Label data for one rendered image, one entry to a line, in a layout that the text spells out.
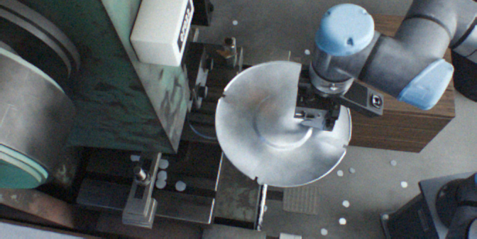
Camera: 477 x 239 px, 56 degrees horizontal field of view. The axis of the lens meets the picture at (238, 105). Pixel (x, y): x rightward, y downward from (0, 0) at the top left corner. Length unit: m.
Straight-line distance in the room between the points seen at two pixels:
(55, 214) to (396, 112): 1.05
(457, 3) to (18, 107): 0.59
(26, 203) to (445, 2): 0.87
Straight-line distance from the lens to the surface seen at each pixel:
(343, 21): 0.64
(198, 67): 0.80
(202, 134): 0.95
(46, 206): 1.09
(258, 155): 0.92
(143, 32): 0.41
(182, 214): 0.99
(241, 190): 1.05
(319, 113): 0.83
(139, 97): 0.49
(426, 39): 0.68
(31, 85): 0.37
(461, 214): 1.14
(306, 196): 1.55
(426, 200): 1.33
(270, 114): 0.95
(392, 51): 0.65
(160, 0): 0.42
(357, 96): 0.81
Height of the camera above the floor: 1.66
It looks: 64 degrees down
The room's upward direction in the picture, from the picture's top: 5 degrees counter-clockwise
